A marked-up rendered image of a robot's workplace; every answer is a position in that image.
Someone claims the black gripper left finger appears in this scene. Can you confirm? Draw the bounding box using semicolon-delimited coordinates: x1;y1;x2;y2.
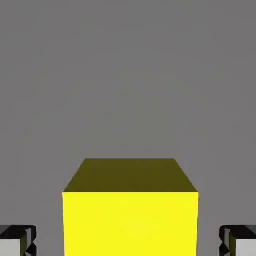
0;224;38;256

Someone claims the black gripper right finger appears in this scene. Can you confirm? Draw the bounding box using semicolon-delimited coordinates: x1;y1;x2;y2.
218;224;256;256

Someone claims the small yellow cube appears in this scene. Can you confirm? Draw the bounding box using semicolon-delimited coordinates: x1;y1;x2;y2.
62;158;200;256

